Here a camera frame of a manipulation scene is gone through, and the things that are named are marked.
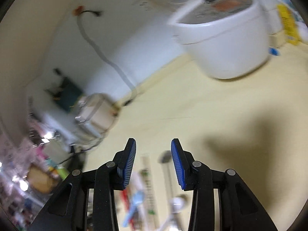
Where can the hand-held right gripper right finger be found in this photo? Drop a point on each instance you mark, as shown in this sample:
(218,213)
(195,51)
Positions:
(178,166)

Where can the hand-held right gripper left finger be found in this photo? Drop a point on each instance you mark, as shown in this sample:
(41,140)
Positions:
(127,163)

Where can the long metal spoon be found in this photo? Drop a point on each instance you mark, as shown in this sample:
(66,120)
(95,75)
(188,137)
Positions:
(165,158)

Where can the disposable chopsticks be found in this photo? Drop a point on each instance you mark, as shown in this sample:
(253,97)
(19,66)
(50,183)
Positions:
(147,180)

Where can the red plastic spatula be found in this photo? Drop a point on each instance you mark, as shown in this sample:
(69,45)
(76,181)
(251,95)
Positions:
(125,195)

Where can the white plastic spoon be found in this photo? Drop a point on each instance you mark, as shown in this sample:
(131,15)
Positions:
(178,203)

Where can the light blue plastic fork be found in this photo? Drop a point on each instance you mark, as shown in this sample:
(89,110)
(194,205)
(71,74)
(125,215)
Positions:
(136,201)

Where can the black electric griddle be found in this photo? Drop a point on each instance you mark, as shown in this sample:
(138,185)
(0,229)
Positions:
(77,160)

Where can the beige electric pot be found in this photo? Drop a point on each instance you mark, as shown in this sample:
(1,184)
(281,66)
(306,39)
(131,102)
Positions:
(96,118)

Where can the dark green utensil holder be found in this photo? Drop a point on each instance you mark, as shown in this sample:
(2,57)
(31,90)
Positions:
(68,93)

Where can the white rice cooker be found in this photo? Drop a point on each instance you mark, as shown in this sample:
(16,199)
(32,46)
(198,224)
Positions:
(228,48)

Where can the small blue clip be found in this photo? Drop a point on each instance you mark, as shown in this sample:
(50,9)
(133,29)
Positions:
(274,51)

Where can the yellow box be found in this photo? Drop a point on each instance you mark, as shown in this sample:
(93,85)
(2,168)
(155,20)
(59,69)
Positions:
(286,21)

